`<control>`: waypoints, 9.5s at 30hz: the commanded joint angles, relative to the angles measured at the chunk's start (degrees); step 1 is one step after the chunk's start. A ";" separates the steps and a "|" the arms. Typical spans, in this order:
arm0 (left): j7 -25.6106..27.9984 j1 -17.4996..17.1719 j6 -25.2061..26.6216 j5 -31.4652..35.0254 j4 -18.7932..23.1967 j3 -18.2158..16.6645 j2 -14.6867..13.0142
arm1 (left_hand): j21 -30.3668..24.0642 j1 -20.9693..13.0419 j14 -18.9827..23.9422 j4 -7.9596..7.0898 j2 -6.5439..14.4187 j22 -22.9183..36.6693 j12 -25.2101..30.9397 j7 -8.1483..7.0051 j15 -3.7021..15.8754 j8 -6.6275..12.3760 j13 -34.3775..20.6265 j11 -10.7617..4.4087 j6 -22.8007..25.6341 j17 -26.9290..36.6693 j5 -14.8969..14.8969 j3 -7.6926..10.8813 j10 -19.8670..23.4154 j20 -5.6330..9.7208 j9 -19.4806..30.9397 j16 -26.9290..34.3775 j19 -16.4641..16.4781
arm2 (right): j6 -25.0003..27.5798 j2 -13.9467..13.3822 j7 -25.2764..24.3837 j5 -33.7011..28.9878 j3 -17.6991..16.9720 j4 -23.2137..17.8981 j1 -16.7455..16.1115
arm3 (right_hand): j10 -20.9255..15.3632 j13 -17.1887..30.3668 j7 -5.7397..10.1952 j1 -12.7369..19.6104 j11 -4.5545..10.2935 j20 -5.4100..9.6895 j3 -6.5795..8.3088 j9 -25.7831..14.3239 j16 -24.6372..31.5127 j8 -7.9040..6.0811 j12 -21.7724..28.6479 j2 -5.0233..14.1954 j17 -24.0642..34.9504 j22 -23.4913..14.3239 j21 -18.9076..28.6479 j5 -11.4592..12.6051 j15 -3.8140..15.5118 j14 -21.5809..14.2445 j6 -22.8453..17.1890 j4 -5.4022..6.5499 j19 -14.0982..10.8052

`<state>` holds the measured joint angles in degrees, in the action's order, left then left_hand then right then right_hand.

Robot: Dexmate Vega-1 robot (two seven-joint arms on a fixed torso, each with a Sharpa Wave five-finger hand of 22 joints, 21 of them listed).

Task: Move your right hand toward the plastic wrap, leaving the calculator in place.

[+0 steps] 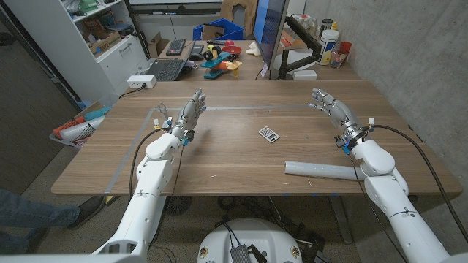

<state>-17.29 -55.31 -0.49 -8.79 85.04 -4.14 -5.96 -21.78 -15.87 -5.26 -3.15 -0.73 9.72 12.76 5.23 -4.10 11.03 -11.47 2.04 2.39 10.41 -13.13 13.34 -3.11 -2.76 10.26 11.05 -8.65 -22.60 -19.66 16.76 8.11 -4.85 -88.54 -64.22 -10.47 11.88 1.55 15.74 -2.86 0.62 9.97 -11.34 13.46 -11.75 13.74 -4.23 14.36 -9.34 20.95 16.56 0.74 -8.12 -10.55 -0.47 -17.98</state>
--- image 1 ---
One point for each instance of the computer monitor with blue screen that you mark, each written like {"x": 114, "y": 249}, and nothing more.
{"x": 268, "y": 25}

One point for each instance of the plastic wrap roll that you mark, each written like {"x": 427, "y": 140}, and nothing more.
{"x": 318, "y": 170}

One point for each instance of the cardboard box with label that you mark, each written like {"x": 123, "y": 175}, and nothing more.
{"x": 106, "y": 43}

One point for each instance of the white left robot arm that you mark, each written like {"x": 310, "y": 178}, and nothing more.
{"x": 146, "y": 204}

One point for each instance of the white wipes canister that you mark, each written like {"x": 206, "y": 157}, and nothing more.
{"x": 327, "y": 47}

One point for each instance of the wooden office desk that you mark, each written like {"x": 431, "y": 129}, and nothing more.
{"x": 248, "y": 71}

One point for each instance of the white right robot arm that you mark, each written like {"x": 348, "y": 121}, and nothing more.
{"x": 402, "y": 219}

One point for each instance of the teal roll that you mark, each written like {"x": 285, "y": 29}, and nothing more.
{"x": 97, "y": 113}

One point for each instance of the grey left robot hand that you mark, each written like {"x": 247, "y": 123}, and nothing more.
{"x": 188, "y": 115}

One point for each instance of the white shelf cabinet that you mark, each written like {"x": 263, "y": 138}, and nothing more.
{"x": 109, "y": 69}

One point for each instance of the black flat device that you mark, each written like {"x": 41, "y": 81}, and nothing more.
{"x": 197, "y": 49}

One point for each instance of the flat white box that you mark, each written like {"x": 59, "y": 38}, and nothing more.
{"x": 304, "y": 75}

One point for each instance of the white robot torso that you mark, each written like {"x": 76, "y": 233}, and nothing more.
{"x": 252, "y": 233}

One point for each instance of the clear plastic floor bin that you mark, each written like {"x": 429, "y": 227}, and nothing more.
{"x": 58, "y": 140}

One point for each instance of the open cardboard box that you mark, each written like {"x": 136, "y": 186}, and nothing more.
{"x": 157, "y": 45}

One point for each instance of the red cup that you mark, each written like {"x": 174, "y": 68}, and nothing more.
{"x": 345, "y": 47}

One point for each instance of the dark bottle with black lid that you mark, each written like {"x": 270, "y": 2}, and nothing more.
{"x": 326, "y": 26}

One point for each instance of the black shoe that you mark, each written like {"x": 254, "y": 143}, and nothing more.
{"x": 87, "y": 210}

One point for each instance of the blue plastic bin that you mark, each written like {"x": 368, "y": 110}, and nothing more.
{"x": 226, "y": 31}

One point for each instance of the brown cardboard sheet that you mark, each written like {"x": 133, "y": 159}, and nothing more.
{"x": 228, "y": 9}

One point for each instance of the red bowl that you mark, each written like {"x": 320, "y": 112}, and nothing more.
{"x": 232, "y": 50}

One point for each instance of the orange roll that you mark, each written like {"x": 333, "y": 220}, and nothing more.
{"x": 67, "y": 126}

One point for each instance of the white roll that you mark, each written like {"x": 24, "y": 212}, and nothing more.
{"x": 82, "y": 129}

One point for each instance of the black round floor fan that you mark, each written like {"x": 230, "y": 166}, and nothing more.
{"x": 179, "y": 205}

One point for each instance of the black keyboard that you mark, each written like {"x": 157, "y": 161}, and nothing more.
{"x": 176, "y": 47}

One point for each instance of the orange box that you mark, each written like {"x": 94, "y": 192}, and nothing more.
{"x": 290, "y": 40}

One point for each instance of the colourful wooden toy airplane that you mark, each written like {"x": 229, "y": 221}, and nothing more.
{"x": 219, "y": 64}

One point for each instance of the white toy figure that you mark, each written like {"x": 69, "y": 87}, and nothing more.
{"x": 253, "y": 49}

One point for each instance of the small white calculator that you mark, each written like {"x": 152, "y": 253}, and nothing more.
{"x": 269, "y": 134}

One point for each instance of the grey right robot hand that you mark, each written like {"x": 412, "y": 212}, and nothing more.
{"x": 340, "y": 113}

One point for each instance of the black computer mouse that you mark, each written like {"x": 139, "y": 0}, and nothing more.
{"x": 196, "y": 57}

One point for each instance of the person leg in jeans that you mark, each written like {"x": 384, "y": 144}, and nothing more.
{"x": 29, "y": 212}

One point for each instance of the clear glass jar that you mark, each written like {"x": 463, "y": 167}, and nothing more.
{"x": 337, "y": 59}

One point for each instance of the black laptop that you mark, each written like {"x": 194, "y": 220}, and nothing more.
{"x": 166, "y": 69}

